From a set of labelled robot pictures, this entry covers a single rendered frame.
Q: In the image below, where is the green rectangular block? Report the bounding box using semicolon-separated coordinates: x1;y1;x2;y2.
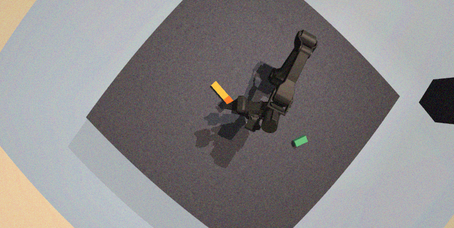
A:
293;135;308;147

